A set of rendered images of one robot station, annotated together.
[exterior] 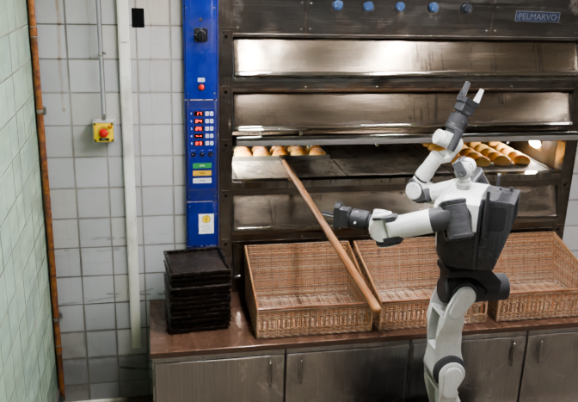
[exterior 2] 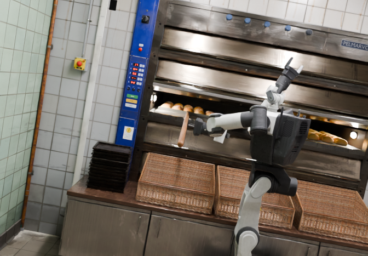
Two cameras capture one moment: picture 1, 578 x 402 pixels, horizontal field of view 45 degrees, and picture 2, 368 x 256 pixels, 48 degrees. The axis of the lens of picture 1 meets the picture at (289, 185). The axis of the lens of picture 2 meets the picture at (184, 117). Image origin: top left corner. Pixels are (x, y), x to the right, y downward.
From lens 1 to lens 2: 98 cm
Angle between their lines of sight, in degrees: 16
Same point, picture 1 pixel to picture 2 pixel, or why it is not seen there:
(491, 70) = (321, 72)
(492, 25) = (325, 45)
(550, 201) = (356, 170)
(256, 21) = (179, 18)
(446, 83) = not seen: hidden behind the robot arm
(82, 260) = (52, 140)
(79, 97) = (72, 43)
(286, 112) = (188, 74)
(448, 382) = (245, 244)
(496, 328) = (297, 233)
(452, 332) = (253, 209)
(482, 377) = not seen: outside the picture
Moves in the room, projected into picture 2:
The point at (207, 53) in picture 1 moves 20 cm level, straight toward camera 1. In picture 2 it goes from (147, 30) to (142, 27)
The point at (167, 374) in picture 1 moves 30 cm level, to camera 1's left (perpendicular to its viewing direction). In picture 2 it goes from (74, 208) to (36, 198)
